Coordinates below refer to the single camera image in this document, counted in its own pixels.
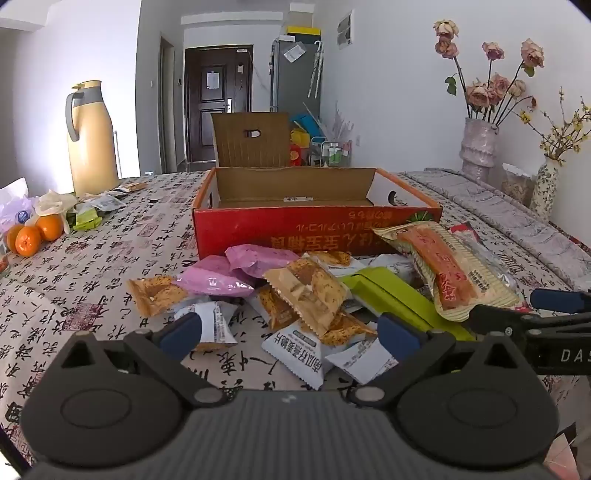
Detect large orange-red snack packet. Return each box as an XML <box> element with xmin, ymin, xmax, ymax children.
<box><xmin>373</xmin><ymin>220</ymin><xmax>520</xmax><ymax>322</ymax></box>

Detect grey quilted cloth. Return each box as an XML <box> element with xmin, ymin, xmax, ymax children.
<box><xmin>399</xmin><ymin>168</ymin><xmax>591</xmax><ymax>278</ymax></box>

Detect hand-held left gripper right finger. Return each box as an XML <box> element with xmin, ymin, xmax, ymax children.
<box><xmin>344</xmin><ymin>313</ymin><xmax>541</xmax><ymax>409</ymax></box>

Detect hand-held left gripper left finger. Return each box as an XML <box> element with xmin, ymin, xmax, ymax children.
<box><xmin>46</xmin><ymin>313</ymin><xmax>238</xmax><ymax>409</ymax></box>

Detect small white snack packet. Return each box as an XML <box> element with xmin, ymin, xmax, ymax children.
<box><xmin>90</xmin><ymin>194</ymin><xmax>127</xmax><ymax>213</ymax></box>

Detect dark brown door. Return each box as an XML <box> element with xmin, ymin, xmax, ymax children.
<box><xmin>185</xmin><ymin>45</ymin><xmax>254</xmax><ymax>163</ymax></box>

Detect purple white plastic bag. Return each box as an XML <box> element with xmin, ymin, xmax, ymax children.
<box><xmin>0</xmin><ymin>178</ymin><xmax>38</xmax><ymax>234</ymax></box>

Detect yellow flower branch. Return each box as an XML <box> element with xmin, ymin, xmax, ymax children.
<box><xmin>519</xmin><ymin>88</ymin><xmax>591</xmax><ymax>167</ymax></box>

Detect small green snack packet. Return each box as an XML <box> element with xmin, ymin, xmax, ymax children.
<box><xmin>74</xmin><ymin>205</ymin><xmax>102</xmax><ymax>232</ymax></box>

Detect wire trolley with bottles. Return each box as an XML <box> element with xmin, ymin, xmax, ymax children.
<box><xmin>318</xmin><ymin>138</ymin><xmax>354</xmax><ymax>168</ymax></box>

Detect white blue-label snack packet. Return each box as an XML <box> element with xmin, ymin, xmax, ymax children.
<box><xmin>262</xmin><ymin>318</ymin><xmax>338</xmax><ymax>391</ymax></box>

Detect speckled slim vase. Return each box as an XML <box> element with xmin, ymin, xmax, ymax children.
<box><xmin>530</xmin><ymin>157</ymin><xmax>559</xmax><ymax>222</ymax></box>

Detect yellow thermos jug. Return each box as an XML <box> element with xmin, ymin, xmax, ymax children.
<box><xmin>65</xmin><ymin>80</ymin><xmax>122</xmax><ymax>198</ymax></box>

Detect red cardboard box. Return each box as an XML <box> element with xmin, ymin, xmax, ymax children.
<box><xmin>191</xmin><ymin>167</ymin><xmax>443</xmax><ymax>259</ymax></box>

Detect dried pink roses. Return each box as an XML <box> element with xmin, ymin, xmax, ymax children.
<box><xmin>433</xmin><ymin>19</ymin><xmax>546</xmax><ymax>126</ymax></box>

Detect pink snack packet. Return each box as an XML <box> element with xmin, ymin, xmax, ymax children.
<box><xmin>225</xmin><ymin>244</ymin><xmax>301</xmax><ymax>278</ymax></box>
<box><xmin>177</xmin><ymin>255</ymin><xmax>256</xmax><ymax>297</ymax></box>

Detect white umbrella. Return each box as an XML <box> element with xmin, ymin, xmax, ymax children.
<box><xmin>308</xmin><ymin>41</ymin><xmax>324</xmax><ymax>100</ymax></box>

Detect dried purple grass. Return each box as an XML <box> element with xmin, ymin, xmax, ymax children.
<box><xmin>323</xmin><ymin>104</ymin><xmax>354</xmax><ymax>141</ymax></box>

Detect blue plastic item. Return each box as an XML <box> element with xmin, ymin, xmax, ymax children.
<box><xmin>293</xmin><ymin>113</ymin><xmax>324</xmax><ymax>139</ymax></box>

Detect tan biscuit snack packet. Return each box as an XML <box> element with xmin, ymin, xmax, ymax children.
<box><xmin>255</xmin><ymin>285</ymin><xmax>301</xmax><ymax>330</ymax></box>
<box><xmin>318</xmin><ymin>314</ymin><xmax>377</xmax><ymax>347</ymax></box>
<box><xmin>263</xmin><ymin>257</ymin><xmax>349</xmax><ymax>333</ymax></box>
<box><xmin>305</xmin><ymin>250</ymin><xmax>354</xmax><ymax>268</ymax></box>
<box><xmin>127</xmin><ymin>275</ymin><xmax>188</xmax><ymax>318</ymax></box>

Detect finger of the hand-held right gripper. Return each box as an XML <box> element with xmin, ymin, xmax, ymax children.
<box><xmin>468</xmin><ymin>305</ymin><xmax>591</xmax><ymax>341</ymax></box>
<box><xmin>530</xmin><ymin>288</ymin><xmax>591</xmax><ymax>317</ymax></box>

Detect clear red-edged snack packet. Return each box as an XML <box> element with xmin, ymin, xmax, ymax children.
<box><xmin>450</xmin><ymin>222</ymin><xmax>519</xmax><ymax>288</ymax></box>

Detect white orange-picture snack packet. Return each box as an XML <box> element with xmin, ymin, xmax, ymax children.
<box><xmin>175</xmin><ymin>300</ymin><xmax>238</xmax><ymax>354</ymax></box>

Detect grey refrigerator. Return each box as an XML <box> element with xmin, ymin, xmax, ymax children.
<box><xmin>270</xmin><ymin>34</ymin><xmax>324</xmax><ymax>125</ymax></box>

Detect tall pink white vase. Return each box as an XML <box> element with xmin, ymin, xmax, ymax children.
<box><xmin>460</xmin><ymin>117</ymin><xmax>500</xmax><ymax>183</ymax></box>

